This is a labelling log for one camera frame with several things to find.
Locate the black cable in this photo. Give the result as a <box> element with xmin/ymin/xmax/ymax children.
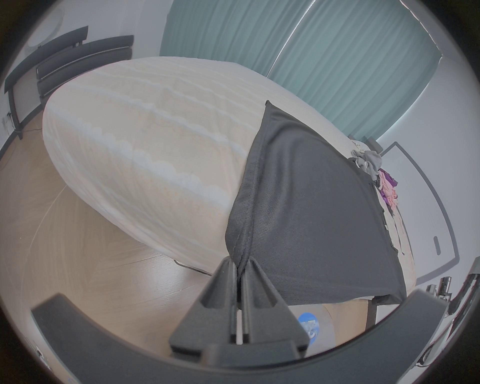
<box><xmin>173</xmin><ymin>258</ymin><xmax>213</xmax><ymax>278</ymax></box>

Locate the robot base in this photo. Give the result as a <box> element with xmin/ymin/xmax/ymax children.
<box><xmin>288</xmin><ymin>304</ymin><xmax>336</xmax><ymax>355</ymax></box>

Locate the white door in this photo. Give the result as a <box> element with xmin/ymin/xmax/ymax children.
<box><xmin>376</xmin><ymin>141</ymin><xmax>461</xmax><ymax>286</ymax></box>

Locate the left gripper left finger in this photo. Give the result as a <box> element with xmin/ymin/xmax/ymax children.
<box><xmin>169</xmin><ymin>257</ymin><xmax>239</xmax><ymax>352</ymax></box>

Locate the black garment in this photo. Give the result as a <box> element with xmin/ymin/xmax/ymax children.
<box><xmin>224</xmin><ymin>99</ymin><xmax>408</xmax><ymax>307</ymax></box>

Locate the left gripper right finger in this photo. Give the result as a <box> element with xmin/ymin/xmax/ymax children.
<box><xmin>239</xmin><ymin>257</ymin><xmax>311</xmax><ymax>355</ymax></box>

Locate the pile of clothes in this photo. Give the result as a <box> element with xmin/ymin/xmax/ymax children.
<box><xmin>350</xmin><ymin>148</ymin><xmax>400</xmax><ymax>211</ymax></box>

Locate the bed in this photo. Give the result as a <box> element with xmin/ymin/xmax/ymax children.
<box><xmin>37</xmin><ymin>35</ymin><xmax>418</xmax><ymax>335</ymax></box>

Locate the blue-green curtain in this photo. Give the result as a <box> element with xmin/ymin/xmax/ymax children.
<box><xmin>268</xmin><ymin>0</ymin><xmax>445</xmax><ymax>142</ymax></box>
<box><xmin>159</xmin><ymin>0</ymin><xmax>313</xmax><ymax>77</ymax></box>

